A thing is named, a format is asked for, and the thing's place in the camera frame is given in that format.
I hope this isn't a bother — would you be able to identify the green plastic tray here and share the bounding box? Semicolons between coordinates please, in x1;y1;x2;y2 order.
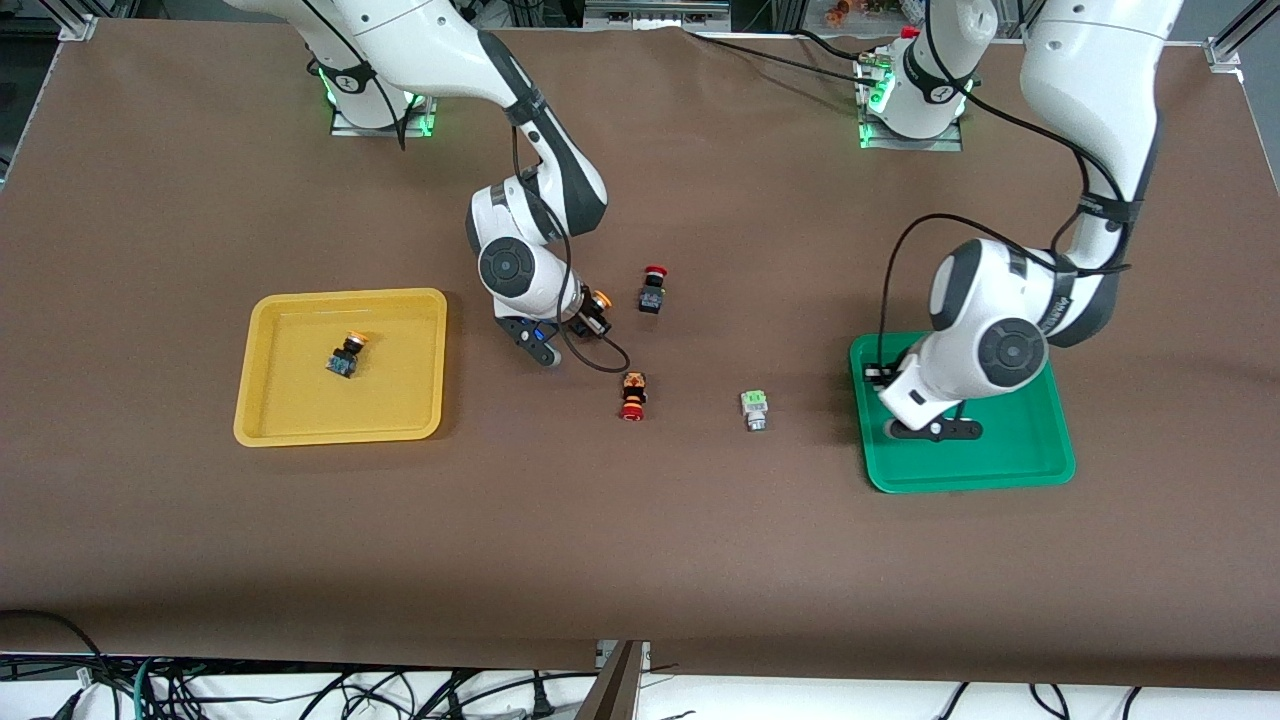
849;328;1077;495

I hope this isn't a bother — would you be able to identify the yellow plastic tray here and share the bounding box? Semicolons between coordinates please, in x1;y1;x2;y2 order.
233;288;448;448

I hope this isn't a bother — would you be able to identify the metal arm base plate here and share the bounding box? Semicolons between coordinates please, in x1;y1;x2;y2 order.
855;50;966;153
330;90;438;139

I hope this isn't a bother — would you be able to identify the brown table cover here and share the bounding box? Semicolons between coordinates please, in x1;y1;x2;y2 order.
0;20;1280;691

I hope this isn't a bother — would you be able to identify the black table cable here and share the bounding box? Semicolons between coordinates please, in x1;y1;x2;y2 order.
684;27;873;79

